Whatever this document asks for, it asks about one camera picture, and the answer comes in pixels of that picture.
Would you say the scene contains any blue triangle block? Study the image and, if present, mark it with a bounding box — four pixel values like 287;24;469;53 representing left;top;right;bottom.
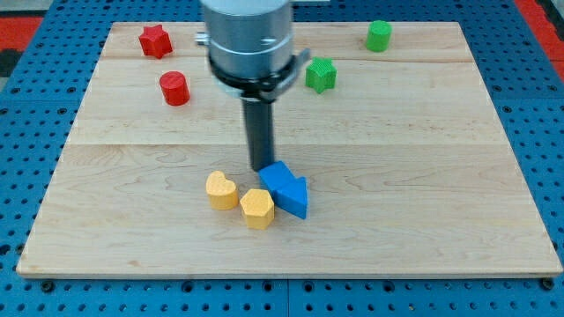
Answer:
274;177;308;219

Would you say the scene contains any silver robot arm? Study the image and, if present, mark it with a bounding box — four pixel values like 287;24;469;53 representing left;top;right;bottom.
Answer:
197;0;310;103

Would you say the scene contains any light wooden board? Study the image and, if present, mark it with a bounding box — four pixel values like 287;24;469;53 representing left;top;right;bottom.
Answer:
17;22;562;279

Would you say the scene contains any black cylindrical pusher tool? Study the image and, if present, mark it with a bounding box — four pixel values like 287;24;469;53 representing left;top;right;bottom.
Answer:
242;100;275;172

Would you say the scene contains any yellow hexagon block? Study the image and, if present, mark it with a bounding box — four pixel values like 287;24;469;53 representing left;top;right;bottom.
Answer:
240;188;275;230

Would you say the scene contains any yellow heart block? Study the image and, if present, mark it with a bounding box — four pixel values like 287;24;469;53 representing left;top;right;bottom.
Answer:
205;171;239;210

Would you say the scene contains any green star block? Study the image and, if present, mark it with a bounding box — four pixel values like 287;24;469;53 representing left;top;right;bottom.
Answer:
305;56;337;93

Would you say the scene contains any red cylinder block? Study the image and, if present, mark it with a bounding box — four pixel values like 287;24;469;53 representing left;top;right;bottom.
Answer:
159;70;190;107

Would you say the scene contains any green cylinder block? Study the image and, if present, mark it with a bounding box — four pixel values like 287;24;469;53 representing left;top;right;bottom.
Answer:
366;20;393;52

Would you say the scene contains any red star block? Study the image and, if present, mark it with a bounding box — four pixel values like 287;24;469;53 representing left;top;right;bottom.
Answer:
138;25;173;59

